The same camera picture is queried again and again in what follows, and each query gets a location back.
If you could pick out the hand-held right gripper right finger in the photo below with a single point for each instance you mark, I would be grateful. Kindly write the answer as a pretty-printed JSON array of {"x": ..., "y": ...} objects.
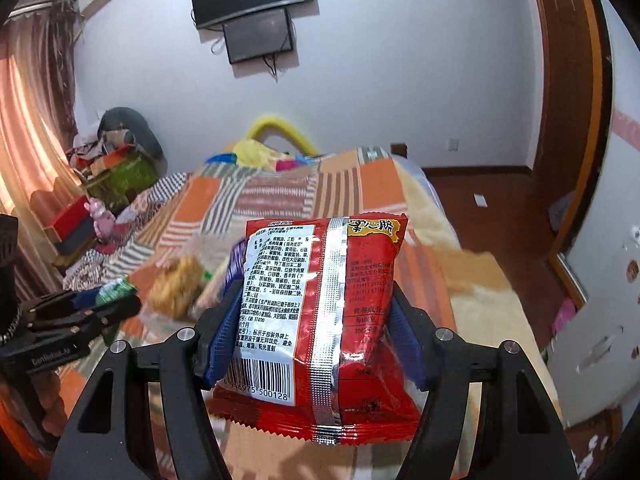
[{"x": 407, "y": 345}]

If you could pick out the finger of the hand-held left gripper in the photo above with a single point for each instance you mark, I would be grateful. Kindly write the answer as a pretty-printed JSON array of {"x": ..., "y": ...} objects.
[
  {"x": 117, "y": 310},
  {"x": 85, "y": 299}
]

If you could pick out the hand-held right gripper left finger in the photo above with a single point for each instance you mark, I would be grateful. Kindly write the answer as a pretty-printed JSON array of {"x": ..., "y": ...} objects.
[{"x": 222, "y": 345}]

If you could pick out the green snack packet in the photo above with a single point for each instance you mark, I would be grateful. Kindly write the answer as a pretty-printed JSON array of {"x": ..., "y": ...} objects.
[{"x": 117, "y": 290}]

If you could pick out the yellow cracker packet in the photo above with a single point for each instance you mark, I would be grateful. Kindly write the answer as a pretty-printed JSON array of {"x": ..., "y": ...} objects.
[{"x": 172, "y": 287}]

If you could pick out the red snack packet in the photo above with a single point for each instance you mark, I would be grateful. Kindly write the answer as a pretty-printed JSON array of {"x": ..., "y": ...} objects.
[{"x": 350, "y": 310}]

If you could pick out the clear plastic container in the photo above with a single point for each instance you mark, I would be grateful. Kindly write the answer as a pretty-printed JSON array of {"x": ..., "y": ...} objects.
[{"x": 212, "y": 249}]

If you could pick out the purple white long packet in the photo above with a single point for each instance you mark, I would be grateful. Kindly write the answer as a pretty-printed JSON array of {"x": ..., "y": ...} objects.
[{"x": 233, "y": 265}]

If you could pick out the pink plush toy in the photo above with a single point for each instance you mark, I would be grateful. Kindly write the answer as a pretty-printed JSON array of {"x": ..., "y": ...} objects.
[{"x": 102, "y": 217}]

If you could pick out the red box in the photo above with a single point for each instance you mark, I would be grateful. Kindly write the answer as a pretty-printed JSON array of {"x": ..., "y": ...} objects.
[{"x": 75, "y": 215}]

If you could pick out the checked patterned quilt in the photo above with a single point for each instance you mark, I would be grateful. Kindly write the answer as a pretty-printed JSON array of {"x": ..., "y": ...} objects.
[{"x": 160, "y": 187}]

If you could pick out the white paper on floor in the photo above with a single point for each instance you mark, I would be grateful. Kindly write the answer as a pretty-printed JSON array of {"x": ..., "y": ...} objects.
[{"x": 480, "y": 200}]

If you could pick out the grey pillow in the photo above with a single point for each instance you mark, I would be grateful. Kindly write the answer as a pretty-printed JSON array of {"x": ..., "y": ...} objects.
[{"x": 127, "y": 120}]

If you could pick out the white cabinet with stickers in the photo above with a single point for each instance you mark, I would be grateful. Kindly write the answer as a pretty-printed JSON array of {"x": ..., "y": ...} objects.
[{"x": 600, "y": 335}]

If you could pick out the pink brown curtain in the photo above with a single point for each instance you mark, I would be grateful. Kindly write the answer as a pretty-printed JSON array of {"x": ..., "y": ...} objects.
[{"x": 35, "y": 110}]

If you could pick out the yellow cloth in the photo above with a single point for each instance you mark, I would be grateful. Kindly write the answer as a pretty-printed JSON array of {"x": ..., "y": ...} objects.
[{"x": 257, "y": 152}]

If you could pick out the yellow foam tube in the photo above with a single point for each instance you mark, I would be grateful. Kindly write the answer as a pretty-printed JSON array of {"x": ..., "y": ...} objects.
[{"x": 280, "y": 127}]

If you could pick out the wooden bed post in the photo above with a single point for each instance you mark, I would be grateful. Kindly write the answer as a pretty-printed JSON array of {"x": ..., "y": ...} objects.
[{"x": 400, "y": 149}]

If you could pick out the white wall outlet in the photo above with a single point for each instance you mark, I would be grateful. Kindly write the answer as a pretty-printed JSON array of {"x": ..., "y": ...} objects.
[{"x": 452, "y": 145}]

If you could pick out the wooden door frame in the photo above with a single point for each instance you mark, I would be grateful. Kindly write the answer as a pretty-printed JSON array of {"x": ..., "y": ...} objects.
[{"x": 570, "y": 110}]

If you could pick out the small black wall monitor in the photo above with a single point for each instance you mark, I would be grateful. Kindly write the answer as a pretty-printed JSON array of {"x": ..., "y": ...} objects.
[{"x": 257, "y": 35}]

